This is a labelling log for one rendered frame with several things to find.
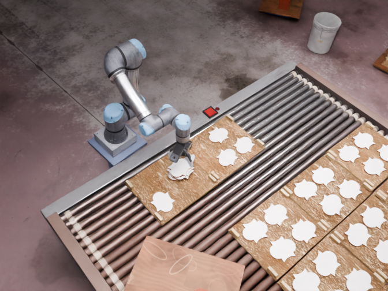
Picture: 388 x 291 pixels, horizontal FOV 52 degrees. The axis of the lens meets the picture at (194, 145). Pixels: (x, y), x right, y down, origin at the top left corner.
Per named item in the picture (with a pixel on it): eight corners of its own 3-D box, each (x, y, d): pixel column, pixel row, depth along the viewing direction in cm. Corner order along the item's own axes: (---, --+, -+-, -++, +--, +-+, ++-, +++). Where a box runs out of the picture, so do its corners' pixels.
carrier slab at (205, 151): (179, 148, 249) (179, 146, 248) (226, 116, 267) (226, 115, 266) (217, 184, 234) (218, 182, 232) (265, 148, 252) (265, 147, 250)
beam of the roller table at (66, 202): (42, 215, 223) (40, 209, 219) (289, 66, 313) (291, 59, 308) (49, 226, 220) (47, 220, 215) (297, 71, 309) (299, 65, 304)
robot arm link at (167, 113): (152, 109, 206) (165, 122, 201) (170, 100, 211) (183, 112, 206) (153, 120, 212) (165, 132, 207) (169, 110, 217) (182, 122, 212)
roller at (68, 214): (60, 218, 221) (58, 213, 217) (293, 73, 304) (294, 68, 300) (64, 224, 218) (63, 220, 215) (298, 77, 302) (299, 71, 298)
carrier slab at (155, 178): (124, 183, 231) (123, 182, 230) (179, 148, 249) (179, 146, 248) (161, 226, 215) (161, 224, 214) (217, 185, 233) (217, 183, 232)
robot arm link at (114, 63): (94, 51, 197) (149, 134, 196) (114, 43, 202) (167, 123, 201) (92, 62, 208) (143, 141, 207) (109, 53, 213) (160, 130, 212)
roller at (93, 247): (84, 252, 209) (82, 247, 205) (319, 92, 293) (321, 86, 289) (89, 258, 207) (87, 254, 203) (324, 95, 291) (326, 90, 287)
